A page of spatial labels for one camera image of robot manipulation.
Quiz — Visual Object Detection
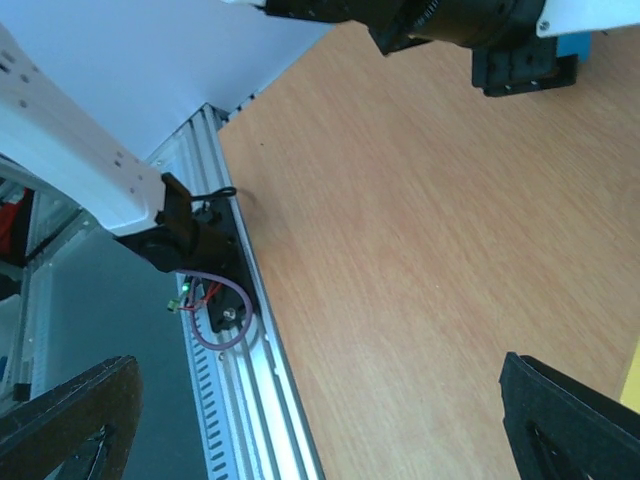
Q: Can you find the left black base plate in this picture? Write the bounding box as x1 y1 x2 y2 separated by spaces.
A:
195 187 259 333

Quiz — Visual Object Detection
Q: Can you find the left small circuit board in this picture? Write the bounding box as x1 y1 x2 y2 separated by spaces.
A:
167 277 222 313

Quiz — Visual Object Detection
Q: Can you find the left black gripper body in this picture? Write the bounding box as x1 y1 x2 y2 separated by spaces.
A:
369 19 580 97

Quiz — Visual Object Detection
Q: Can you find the grey slotted cable duct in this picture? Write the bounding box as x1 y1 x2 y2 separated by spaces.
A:
177 274 234 479

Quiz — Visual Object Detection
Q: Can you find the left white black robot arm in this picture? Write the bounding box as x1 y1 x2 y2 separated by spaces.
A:
1 28 238 274

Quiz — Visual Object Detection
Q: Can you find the aluminium front rail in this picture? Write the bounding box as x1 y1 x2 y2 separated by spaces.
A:
144 102 326 480

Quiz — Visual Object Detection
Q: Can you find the blue cube plug adapter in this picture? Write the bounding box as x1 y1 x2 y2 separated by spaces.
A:
556 32 592 63

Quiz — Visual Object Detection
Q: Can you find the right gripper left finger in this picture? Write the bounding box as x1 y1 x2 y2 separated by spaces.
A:
1 355 143 479

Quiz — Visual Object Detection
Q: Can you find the yellow cube plug adapter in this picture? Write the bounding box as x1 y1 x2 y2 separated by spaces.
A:
619 343 640 413

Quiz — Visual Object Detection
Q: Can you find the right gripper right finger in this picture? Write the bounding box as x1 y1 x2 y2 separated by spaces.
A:
499 352 639 479

